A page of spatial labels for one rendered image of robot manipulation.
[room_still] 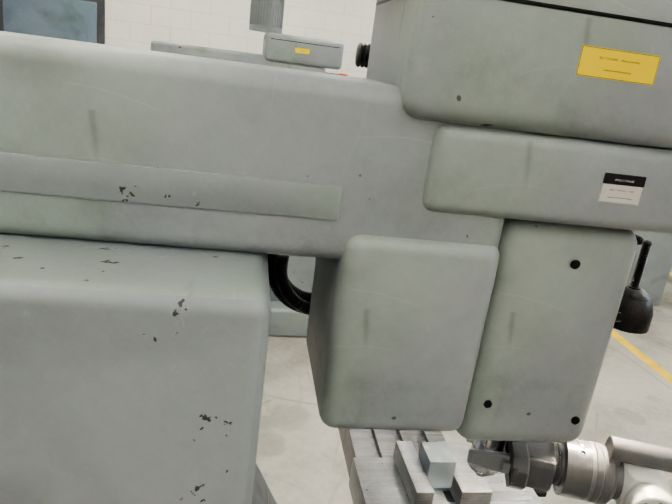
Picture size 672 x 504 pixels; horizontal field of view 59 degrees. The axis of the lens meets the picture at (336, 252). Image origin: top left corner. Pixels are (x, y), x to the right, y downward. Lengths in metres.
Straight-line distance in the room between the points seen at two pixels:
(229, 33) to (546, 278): 6.64
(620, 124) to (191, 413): 0.54
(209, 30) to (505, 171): 6.67
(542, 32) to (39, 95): 0.50
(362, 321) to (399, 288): 0.06
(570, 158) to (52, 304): 0.55
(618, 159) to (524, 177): 0.11
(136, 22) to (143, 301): 6.85
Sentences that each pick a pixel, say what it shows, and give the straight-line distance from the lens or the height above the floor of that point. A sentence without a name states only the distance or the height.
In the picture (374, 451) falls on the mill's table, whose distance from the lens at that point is 1.43.
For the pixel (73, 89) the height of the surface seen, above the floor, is 1.72.
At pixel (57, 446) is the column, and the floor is 1.40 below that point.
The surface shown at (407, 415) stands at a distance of 0.77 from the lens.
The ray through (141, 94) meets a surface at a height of 1.72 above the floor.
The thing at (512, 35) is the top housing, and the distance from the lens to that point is 0.66.
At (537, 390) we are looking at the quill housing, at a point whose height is 1.40.
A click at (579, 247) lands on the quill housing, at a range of 0.77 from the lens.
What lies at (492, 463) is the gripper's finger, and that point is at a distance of 0.97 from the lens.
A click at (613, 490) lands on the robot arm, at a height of 1.24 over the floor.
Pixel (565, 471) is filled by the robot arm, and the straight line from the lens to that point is 0.98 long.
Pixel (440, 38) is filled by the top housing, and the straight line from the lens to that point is 0.63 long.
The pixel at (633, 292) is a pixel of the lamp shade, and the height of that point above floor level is 1.51.
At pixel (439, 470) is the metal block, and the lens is 1.19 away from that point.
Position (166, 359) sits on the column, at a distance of 0.58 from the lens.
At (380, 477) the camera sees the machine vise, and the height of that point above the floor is 1.03.
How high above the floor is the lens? 1.78
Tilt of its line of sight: 18 degrees down
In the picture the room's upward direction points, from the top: 8 degrees clockwise
